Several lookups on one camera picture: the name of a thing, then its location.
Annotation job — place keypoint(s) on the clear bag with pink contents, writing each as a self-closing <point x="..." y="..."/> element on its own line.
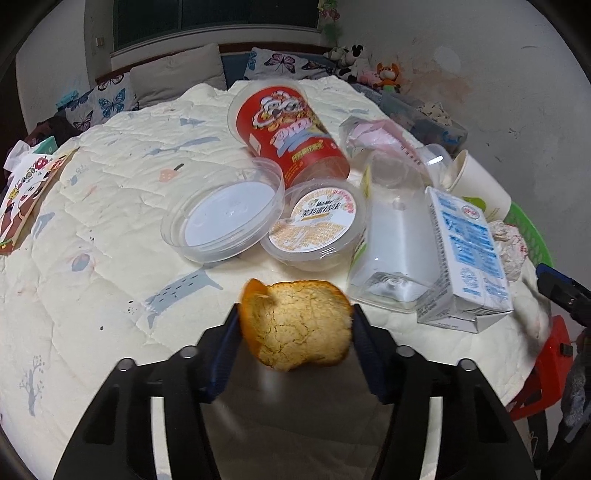
<point x="374" y="134"/>

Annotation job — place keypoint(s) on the green plastic basket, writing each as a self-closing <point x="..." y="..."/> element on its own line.
<point x="531" y="226"/>

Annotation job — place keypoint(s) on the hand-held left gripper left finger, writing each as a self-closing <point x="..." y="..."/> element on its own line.
<point x="226" y="350"/>

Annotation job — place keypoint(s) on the white quilted blanket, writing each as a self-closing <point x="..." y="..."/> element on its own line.
<point x="115" y="207"/>

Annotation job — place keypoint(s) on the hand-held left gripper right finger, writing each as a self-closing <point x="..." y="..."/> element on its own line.
<point x="369" y="355"/>

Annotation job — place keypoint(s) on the clear round plastic lid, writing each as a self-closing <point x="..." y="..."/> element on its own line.
<point x="221" y="217"/>

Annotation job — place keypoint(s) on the pink plush toy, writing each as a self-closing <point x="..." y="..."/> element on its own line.
<point x="367" y="77"/>

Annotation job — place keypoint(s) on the dark window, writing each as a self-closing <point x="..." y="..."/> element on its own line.
<point x="207" y="18"/>

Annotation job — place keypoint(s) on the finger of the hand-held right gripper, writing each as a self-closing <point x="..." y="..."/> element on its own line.
<point x="554" y="277"/>

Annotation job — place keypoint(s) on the clear plastic storage bin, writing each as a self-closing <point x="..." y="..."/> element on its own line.
<point x="429" y="120"/>

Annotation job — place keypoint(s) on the red printed snack cup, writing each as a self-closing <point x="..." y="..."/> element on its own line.
<point x="286" y="134"/>

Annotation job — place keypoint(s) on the white and blue milk carton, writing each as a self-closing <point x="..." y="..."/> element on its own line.
<point x="466" y="249"/>

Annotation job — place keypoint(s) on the orange peel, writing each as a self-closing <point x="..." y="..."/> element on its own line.
<point x="295" y="323"/>

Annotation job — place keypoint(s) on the orange fox plush toy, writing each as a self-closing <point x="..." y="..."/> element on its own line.
<point x="387" y="74"/>

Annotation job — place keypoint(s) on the clear plastic dome lid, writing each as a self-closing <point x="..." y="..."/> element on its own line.
<point x="436" y="159"/>

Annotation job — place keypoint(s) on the white plastic bag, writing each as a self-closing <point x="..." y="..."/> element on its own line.
<point x="18" y="154"/>

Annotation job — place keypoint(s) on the cartoon picture book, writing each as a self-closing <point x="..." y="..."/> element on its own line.
<point x="27" y="198"/>

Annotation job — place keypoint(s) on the green tissue pack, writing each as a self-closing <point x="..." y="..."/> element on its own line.
<point x="46" y="145"/>

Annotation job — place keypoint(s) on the clear bottle with yellow label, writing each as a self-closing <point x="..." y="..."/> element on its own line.
<point x="397" y="240"/>

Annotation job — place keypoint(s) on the grey pillow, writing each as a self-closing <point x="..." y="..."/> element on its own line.
<point x="175" y="74"/>

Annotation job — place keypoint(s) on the white paper cup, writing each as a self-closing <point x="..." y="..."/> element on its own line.
<point x="480" y="184"/>

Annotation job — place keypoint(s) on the crumpled white tissue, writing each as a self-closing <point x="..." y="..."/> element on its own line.
<point x="508" y="249"/>

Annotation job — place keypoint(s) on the red plastic stool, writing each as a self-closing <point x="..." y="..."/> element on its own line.
<point x="554" y="341"/>

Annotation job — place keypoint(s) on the blue butterfly print pillow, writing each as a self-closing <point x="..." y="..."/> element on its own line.
<point x="106" y="99"/>

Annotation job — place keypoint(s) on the blue bed sheet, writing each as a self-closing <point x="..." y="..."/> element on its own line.
<point x="233" y="69"/>

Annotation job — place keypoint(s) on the purple butterfly print pillow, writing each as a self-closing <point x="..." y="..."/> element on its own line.
<point x="277" y="62"/>

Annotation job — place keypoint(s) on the flower wall decoration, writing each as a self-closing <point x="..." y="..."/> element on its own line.
<point x="331" y="23"/>

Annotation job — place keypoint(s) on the dark red clothes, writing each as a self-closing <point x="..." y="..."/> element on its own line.
<point x="53" y="127"/>

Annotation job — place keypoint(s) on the orange label pudding cup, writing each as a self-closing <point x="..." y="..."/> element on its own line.
<point x="314" y="221"/>

